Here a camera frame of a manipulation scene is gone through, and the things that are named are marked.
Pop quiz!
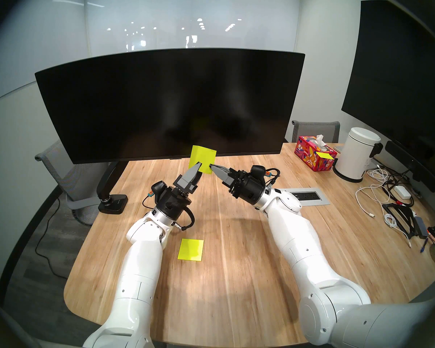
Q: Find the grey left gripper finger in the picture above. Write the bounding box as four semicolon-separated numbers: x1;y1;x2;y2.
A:
188;162;204;194
173;162;199;191

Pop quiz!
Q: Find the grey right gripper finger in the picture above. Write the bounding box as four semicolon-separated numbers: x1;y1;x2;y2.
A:
209;164;238;179
212;169;236;188

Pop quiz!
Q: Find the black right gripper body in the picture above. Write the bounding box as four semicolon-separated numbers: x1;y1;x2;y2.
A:
228;171;266;207

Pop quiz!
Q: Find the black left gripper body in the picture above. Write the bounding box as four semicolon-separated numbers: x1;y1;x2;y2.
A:
155;184;199;220

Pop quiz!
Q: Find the single yellow sticky note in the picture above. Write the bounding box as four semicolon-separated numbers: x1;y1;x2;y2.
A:
188;145;217;175

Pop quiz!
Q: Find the yellow sticky note pad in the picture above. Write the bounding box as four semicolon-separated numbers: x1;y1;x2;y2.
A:
177;239;204;261

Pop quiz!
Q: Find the curved black computer monitor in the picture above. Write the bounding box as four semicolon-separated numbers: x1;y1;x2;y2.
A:
35;48;306;165

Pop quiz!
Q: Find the grey table power socket panel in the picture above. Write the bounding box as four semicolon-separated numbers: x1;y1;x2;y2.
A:
285;188;331;207

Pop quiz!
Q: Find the red floral tissue box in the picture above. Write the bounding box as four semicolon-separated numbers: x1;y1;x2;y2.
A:
294;134;338;172

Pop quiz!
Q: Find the grey mesh office chair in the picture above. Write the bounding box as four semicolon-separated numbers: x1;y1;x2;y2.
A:
35;140;113;225
292;120;340;144

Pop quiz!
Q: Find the white cylindrical pedal bin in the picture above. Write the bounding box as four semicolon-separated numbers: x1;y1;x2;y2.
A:
333;127;384;183

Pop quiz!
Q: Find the black triangular folding stand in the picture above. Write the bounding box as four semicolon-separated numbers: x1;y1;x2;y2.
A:
381;202;421;241

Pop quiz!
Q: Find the black video sound bar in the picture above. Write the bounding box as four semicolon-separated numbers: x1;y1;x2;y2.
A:
384;141;435;192

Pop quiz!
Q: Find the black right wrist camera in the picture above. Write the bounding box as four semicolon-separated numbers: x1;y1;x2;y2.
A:
250;165;269;182

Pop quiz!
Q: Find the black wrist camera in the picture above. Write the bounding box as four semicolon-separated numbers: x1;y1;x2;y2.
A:
250;165;269;182
148;181;168;200

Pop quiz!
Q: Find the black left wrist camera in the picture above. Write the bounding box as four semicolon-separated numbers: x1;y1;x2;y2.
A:
148;181;168;200

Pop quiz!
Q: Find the black camera cable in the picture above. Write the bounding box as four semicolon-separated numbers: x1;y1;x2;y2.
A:
265;168;281;187
142;194;196;231

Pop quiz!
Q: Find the white charging cable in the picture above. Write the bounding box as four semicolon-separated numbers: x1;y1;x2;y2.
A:
382;210;413;248
355;184;385;218
368;166;390;185

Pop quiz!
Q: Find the black power cable bundle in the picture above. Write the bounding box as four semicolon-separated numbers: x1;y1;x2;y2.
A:
382;163;416;207

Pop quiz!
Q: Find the black floor cable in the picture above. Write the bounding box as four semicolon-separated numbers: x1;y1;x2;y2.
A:
34;197;61;276

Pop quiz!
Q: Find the frosted glass wall board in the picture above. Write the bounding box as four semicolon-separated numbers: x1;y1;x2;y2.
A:
85;0;301;61

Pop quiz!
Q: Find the large black wall television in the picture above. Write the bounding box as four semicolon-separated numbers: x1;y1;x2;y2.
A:
341;0;435;185

